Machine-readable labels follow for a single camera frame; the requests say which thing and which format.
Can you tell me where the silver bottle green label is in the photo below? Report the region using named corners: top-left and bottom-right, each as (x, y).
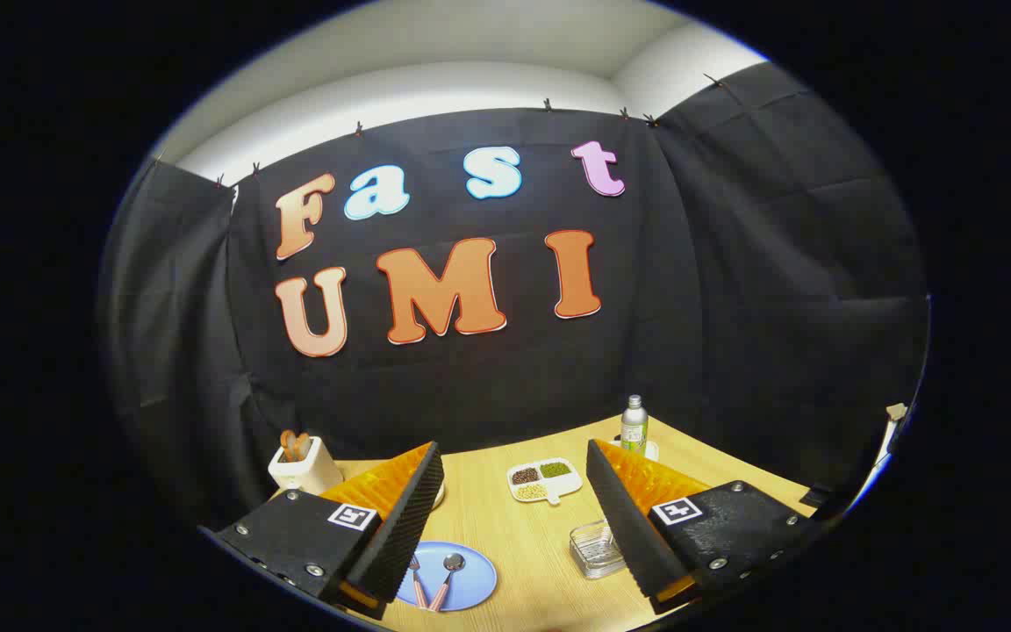
top-left (620, 395), bottom-right (649, 455)

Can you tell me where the white divided dish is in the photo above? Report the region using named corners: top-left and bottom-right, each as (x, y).
top-left (507, 458), bottom-right (583, 506)

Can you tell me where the white toaster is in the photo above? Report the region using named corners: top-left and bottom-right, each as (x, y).
top-left (269, 436), bottom-right (344, 495)

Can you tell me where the blue round plate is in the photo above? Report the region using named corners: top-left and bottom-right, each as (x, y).
top-left (396, 542), bottom-right (498, 613)

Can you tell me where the checkered handle metal spoon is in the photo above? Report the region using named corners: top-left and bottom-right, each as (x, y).
top-left (428, 553), bottom-right (466, 613)

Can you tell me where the black backdrop cloth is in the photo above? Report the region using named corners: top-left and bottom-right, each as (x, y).
top-left (97, 61), bottom-right (929, 528)

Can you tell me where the metal drainer basket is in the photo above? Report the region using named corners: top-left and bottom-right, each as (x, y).
top-left (570, 520), bottom-right (627, 580)

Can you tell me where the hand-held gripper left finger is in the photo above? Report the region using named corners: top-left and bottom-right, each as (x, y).
top-left (198, 442), bottom-right (445, 620)

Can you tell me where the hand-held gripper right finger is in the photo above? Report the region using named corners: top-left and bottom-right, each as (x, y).
top-left (586, 439), bottom-right (822, 615)

